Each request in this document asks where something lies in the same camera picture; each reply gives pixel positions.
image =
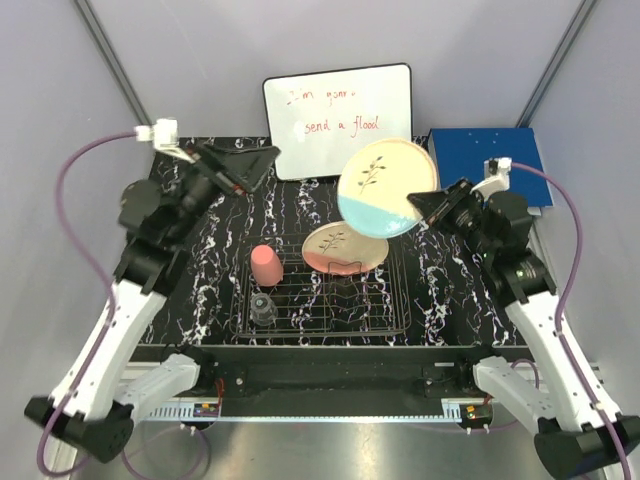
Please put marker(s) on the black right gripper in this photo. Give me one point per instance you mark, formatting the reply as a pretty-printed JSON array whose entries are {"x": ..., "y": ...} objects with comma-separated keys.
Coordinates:
[{"x": 438, "y": 207}]

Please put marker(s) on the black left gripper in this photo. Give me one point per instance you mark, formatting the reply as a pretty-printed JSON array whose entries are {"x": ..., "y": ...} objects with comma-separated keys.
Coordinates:
[{"x": 232, "y": 171}]

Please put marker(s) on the blue and cream plate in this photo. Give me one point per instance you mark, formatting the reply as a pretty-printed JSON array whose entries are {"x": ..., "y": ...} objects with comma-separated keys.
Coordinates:
[{"x": 373, "y": 189}]

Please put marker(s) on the pink and cream plate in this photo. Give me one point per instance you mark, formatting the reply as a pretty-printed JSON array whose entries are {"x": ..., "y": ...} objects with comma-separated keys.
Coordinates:
[{"x": 337, "y": 249}]

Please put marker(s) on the pink plastic cup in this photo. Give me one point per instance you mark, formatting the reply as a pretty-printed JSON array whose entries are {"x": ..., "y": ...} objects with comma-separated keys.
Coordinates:
[{"x": 266, "y": 266}]

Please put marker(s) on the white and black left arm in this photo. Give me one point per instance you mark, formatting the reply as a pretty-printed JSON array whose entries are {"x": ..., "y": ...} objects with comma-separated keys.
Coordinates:
[{"x": 89, "y": 410}]

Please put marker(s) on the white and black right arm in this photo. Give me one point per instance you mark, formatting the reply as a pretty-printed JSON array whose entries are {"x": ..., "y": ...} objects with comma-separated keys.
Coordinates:
[{"x": 576, "y": 427}]

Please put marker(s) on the blue binder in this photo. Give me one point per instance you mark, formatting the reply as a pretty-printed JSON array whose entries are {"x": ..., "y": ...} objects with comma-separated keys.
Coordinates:
[{"x": 461, "y": 153}]

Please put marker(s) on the small whiteboard with red writing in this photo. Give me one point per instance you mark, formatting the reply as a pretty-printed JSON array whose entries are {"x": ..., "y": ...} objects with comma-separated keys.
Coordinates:
[{"x": 320, "y": 120}]

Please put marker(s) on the clear drinking glass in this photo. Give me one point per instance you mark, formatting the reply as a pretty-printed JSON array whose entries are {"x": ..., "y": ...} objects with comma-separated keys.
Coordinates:
[{"x": 263, "y": 310}]

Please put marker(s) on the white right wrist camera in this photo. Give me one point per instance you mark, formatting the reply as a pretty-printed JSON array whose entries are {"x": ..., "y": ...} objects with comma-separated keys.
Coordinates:
[{"x": 496, "y": 177}]

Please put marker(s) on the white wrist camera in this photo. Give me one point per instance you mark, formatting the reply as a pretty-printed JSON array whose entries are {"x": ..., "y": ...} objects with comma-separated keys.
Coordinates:
[
  {"x": 163, "y": 135},
  {"x": 496, "y": 177}
]

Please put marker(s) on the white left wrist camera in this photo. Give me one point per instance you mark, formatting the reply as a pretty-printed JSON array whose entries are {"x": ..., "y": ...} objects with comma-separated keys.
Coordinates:
[{"x": 163, "y": 135}]

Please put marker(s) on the metal wire dish rack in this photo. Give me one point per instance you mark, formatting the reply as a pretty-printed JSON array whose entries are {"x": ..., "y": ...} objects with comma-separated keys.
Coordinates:
[{"x": 312, "y": 304}]

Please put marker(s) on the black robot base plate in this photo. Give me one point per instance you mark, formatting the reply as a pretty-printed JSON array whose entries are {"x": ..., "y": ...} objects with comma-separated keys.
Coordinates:
[{"x": 338, "y": 382}]

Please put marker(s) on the white cable duct strip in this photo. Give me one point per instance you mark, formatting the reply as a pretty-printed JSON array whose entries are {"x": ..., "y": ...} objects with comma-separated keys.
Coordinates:
[{"x": 174, "y": 411}]

